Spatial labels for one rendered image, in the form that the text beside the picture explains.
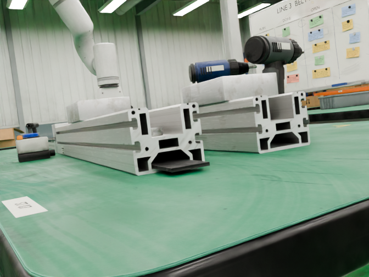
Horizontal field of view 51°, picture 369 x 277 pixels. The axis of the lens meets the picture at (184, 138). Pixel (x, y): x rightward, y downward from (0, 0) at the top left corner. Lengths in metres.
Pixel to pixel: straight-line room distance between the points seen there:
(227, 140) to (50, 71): 12.17
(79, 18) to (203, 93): 0.88
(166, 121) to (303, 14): 3.71
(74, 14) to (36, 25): 11.49
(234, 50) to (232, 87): 8.73
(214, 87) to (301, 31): 3.59
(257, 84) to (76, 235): 0.47
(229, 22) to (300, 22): 5.33
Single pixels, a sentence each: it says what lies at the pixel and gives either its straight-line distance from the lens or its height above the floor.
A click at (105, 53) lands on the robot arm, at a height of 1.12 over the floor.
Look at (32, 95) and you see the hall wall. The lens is 12.50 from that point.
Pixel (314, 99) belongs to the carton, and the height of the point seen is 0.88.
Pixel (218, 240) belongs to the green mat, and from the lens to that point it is 0.21.
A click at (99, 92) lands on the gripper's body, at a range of 1.49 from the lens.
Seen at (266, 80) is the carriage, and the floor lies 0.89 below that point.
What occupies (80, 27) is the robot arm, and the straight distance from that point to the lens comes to 1.49.
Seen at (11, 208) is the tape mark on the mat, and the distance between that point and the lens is 0.40.
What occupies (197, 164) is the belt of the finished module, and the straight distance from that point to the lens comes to 0.46.
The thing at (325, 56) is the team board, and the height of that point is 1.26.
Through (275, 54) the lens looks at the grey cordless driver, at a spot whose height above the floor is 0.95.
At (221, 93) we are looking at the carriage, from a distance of 0.64.
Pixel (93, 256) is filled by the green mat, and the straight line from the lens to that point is 0.21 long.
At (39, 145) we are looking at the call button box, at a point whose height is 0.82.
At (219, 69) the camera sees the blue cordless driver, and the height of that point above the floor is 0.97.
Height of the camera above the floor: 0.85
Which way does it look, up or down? 3 degrees down
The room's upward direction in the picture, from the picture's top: 7 degrees counter-clockwise
